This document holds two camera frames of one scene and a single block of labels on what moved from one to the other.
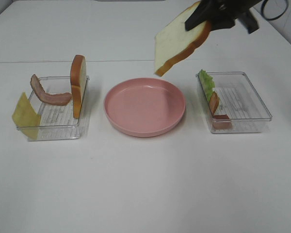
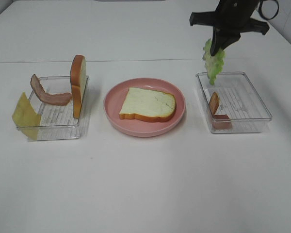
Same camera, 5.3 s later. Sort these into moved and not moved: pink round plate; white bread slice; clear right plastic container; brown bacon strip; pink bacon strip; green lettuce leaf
Moved: white bread slice; green lettuce leaf
Not moved: clear right plastic container; pink round plate; pink bacon strip; brown bacon strip
